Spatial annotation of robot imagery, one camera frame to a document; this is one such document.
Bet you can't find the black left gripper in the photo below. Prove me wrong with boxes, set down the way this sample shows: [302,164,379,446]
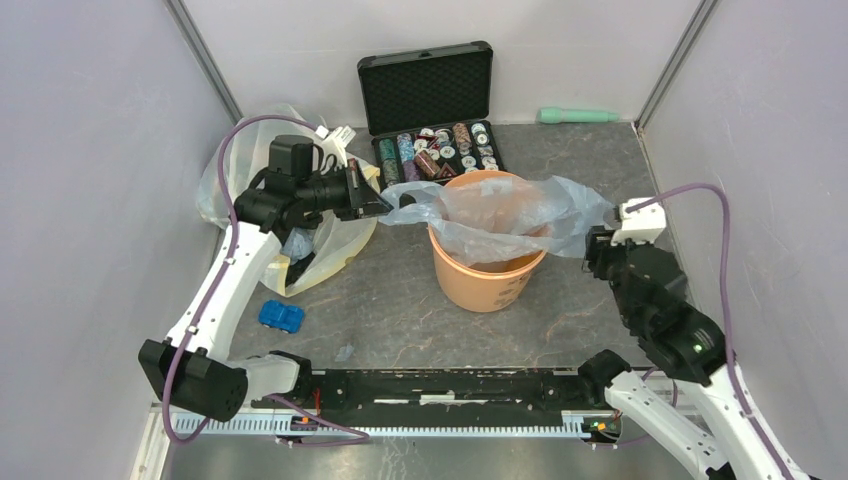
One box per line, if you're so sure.
[297,159,395,222]

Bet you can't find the light blue plastic bag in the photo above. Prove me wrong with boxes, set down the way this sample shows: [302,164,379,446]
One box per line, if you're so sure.
[379,172,613,266]

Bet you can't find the orange plastic trash bin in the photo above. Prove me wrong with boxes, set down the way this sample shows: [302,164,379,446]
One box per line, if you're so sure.
[428,170,546,313]

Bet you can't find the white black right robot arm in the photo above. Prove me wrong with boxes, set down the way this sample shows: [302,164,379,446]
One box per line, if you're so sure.
[577,226,809,479]

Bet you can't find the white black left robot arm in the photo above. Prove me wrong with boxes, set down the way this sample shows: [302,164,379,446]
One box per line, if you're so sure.
[138,128,391,422]

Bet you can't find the purple poker chip stack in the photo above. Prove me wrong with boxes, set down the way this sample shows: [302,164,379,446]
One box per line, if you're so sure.
[402,161,421,182]

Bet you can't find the brown poker chip stack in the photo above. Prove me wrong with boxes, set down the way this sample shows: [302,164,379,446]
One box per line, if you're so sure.
[414,150,440,180]

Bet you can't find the yellow translucent plastic bag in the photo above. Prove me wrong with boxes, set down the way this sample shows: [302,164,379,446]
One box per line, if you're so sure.
[196,107,387,297]

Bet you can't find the black poker chip case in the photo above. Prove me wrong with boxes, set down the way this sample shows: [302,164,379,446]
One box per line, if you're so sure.
[357,41,506,187]

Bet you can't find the blue toy car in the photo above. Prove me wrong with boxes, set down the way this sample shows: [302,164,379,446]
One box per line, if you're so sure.
[257,300,305,334]

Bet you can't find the mint green cylindrical tool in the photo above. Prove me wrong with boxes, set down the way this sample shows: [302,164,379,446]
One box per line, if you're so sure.
[536,107,620,125]

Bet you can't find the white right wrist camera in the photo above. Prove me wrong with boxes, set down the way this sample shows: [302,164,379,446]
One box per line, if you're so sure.
[610,197,667,246]

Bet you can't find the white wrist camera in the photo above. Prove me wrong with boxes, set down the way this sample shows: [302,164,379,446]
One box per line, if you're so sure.
[315,126,357,158]
[610,197,667,246]

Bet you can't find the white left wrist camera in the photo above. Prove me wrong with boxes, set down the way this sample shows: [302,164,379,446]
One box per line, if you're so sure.
[315,126,357,158]

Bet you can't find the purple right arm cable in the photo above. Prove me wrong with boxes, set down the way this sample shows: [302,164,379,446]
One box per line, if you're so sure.
[622,182,796,480]

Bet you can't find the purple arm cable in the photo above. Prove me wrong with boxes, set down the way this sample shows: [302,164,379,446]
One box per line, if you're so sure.
[622,182,796,480]
[160,114,372,449]

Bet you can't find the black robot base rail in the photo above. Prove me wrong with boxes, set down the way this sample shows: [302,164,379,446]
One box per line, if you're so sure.
[283,368,610,428]

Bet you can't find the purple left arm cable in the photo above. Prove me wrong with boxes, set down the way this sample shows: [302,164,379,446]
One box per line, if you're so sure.
[160,114,372,449]

